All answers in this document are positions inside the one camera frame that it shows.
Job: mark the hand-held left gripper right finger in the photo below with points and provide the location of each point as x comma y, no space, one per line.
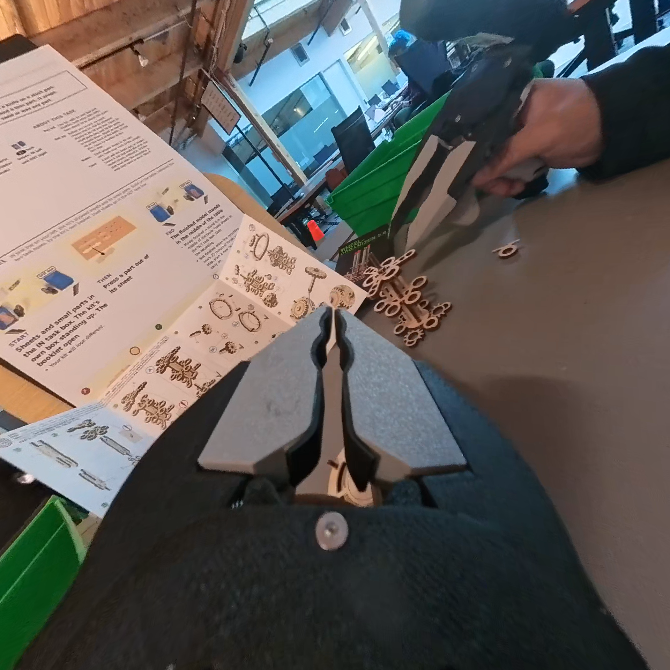
398,413

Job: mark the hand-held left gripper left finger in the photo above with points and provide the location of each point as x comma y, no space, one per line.
261,408

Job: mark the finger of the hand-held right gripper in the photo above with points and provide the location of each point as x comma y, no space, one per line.
413,183
445,199

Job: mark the wooden gear model assembly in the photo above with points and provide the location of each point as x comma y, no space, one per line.
405,298

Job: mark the person's right forearm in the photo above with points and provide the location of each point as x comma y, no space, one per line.
633,110

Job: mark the dark model kit box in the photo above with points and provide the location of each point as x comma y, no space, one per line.
361,251

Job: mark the person's right hand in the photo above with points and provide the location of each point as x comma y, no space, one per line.
560,125

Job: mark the large green plastic bin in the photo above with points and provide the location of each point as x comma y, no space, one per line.
377,188

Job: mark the black office chair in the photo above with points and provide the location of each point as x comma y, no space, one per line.
353,136

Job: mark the small loose wooden part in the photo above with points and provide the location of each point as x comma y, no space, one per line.
506,249

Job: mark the orange cone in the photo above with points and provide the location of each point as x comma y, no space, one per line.
315,231

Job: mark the folded assembly instruction booklet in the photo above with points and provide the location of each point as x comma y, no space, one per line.
251,293

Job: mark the small printed paper leaflet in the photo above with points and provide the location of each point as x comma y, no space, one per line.
68,450

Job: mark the large white instruction sheet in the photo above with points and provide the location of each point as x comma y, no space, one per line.
94,209

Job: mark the small green plastic bin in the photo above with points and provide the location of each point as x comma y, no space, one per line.
36,570

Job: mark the ceiling track spotlight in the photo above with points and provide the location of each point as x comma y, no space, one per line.
140,55

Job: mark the white wall sign board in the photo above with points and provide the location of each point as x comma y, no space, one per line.
222,107

